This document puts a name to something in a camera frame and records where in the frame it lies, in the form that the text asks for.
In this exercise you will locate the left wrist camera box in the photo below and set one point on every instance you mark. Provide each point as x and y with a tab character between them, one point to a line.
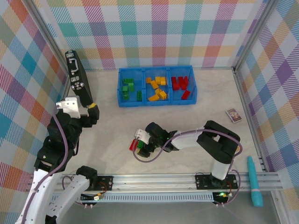
70	107

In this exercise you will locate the long green lego brick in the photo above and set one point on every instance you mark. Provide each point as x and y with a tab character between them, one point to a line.
139	95

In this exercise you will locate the teal pen tool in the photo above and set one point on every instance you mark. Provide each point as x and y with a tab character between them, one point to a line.
254	182

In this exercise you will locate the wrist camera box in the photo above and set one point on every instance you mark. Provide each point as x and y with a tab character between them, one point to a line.
142	135
70	107

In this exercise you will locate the small green lego brick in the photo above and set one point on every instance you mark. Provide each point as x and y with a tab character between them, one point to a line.
125	88

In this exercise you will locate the blue three-compartment bin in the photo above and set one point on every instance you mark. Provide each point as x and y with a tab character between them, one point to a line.
132	103

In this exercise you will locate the aluminum base rail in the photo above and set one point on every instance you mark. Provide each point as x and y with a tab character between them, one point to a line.
151	182

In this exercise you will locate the small card box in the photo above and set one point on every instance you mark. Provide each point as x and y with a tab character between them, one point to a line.
234	116

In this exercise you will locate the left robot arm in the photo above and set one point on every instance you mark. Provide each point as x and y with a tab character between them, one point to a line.
77	184

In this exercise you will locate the aluminum frame post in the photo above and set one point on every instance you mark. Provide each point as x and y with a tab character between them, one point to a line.
255	35
48	35
281	210

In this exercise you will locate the yellow sloped lego brick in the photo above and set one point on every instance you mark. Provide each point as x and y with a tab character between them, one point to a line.
153	98

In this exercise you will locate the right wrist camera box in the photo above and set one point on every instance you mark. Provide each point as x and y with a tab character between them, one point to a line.
142	135

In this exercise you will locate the small power connector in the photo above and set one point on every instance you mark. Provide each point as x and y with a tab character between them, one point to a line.
98	197
223	194

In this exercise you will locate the black hard case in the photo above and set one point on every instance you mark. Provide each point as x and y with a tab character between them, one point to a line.
79	79

